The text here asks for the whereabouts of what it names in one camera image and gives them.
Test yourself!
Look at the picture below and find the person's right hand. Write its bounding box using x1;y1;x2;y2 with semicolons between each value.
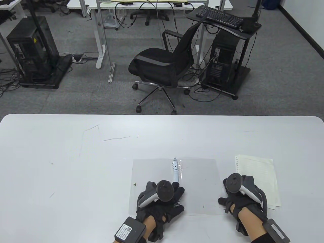
218;175;268;236

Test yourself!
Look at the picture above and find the person's left hand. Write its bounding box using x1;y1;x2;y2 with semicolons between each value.
136;181;185;241

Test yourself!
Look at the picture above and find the grey and white controller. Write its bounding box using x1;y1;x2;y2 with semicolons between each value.
138;180;175;208
225;173;261;204

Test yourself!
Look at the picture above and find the stack of lined loose-leaf paper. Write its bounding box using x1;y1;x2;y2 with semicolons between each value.
235;154;282;210

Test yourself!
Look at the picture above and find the clear plastic ring binder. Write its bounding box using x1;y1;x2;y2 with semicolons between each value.
129;157;223;216

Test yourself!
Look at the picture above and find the person's right forearm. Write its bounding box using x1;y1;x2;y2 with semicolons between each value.
238;209;269;243

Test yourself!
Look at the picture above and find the person's left forearm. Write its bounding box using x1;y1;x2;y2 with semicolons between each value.
142;216;156;239

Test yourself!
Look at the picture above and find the black wrist sensor box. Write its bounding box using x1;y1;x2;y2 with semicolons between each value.
114;217;147;243
262;219;291;243

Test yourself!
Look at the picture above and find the black rolling computer cart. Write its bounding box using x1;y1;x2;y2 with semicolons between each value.
187;6;262;100

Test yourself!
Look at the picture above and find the black computer tower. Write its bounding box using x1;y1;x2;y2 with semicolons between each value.
6;16;60;84
206;27;240;88

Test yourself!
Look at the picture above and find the black mesh office chair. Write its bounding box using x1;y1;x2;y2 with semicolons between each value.
128;16;206;115

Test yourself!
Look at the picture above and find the black rolling computer stand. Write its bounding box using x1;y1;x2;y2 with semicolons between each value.
18;0;73;89

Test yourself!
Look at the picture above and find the black keyboard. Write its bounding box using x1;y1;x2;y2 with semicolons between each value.
195;6;244;28

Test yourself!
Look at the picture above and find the white rolling cabinet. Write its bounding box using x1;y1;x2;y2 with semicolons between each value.
102;8;126;31

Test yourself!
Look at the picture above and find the black chair wheel base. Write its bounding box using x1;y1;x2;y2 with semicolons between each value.
130;9;170;26
33;0;56;13

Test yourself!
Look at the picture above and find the dark blue bag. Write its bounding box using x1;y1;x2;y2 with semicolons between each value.
261;0;282;10

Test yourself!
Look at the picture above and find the white background desk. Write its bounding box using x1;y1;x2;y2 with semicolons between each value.
67;0;233;69
0;0;24;72

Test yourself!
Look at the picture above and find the tangle of black floor cables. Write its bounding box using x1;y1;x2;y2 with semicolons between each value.
181;62;222;103
0;67;22;99

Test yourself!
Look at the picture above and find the aluminium frame post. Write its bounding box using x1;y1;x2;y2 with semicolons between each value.
96;0;116;83

